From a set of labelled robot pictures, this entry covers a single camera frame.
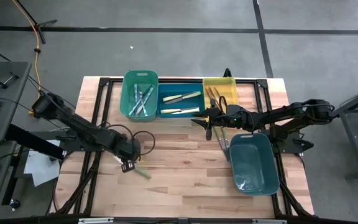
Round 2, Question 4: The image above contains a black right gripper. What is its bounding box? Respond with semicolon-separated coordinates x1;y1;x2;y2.
191;99;254;141

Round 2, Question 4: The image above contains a wooden-handled utensil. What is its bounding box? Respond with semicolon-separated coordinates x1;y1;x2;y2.
205;87;218;109

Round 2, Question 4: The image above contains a blue plastic bin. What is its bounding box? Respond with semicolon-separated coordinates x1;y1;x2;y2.
156;83;206;119

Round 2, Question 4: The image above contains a yellow translucent plastic bin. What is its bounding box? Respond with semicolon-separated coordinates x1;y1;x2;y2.
202;77;239;119

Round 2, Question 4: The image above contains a mint green plastic bin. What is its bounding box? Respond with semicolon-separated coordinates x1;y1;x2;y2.
119;70;160;119

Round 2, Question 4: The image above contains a dark teal plastic bin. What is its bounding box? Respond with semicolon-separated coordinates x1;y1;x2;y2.
229;133;281;197

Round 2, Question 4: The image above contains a white paper sheet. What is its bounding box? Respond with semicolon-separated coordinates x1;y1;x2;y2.
23;139;62;187

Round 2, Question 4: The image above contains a black support bar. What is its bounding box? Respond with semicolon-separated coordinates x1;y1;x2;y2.
4;123;65;161

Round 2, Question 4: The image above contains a black side table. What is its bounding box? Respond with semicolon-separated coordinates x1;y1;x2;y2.
321;80;358;181

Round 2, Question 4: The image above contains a black tripod stand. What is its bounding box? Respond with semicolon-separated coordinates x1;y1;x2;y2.
11;0;58;45

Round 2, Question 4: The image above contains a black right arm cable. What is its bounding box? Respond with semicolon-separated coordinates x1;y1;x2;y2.
217;95;257;135

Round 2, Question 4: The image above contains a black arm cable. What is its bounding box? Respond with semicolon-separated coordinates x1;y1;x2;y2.
217;95;257;135
104;123;157;156

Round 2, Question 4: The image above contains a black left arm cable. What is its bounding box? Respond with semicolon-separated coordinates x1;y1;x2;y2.
104;123;157;156

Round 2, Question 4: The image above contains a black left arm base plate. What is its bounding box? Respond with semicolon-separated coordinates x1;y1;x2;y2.
56;133;107;153

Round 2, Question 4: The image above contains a black aluminium rig frame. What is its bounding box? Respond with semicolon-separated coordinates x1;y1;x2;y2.
50;77;315;218

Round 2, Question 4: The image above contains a silver metal bracket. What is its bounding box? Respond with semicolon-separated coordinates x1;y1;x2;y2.
78;217;115;224
252;218;288;224

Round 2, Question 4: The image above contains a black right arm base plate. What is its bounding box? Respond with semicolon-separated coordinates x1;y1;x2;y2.
267;129;315;156

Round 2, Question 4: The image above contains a yellow extension cable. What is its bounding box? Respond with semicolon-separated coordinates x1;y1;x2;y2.
11;0;42;118

